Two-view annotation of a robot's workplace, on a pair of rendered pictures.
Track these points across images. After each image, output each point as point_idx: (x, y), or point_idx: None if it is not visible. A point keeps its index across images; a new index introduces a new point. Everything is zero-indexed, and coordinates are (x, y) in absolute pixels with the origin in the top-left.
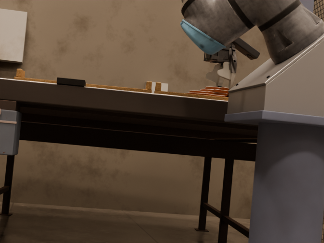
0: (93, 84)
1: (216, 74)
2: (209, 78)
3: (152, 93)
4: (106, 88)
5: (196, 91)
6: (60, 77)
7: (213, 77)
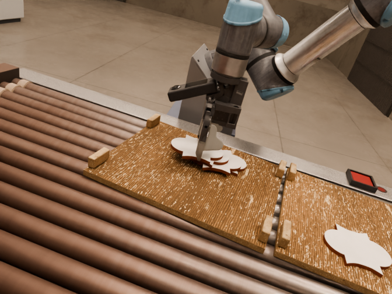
0: (349, 190)
1: (209, 139)
2: (216, 148)
3: (288, 154)
4: (326, 167)
5: (235, 157)
6: (369, 175)
7: (210, 145)
